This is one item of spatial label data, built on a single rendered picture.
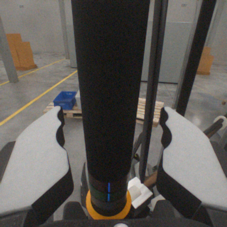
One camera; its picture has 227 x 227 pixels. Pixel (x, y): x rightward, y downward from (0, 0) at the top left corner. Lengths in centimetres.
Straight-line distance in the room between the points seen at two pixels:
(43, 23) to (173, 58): 1100
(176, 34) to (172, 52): 58
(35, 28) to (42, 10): 147
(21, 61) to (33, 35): 662
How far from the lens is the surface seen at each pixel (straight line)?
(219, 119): 38
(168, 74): 585
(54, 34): 1379
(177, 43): 572
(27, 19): 1490
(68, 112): 326
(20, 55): 842
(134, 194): 19
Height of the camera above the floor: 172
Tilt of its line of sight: 30 degrees down
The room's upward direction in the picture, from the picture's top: 2 degrees clockwise
